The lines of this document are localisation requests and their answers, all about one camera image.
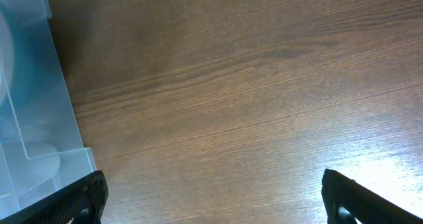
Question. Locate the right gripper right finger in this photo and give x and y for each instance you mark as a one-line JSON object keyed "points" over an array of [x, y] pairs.
{"points": [[346, 201]]}

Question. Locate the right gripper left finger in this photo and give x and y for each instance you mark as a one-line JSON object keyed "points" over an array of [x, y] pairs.
{"points": [[80, 202]]}

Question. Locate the white cup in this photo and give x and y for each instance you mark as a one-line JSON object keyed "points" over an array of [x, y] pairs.
{"points": [[30, 167]]}

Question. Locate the clear plastic storage bin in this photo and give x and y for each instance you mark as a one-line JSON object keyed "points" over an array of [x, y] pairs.
{"points": [[35, 103]]}

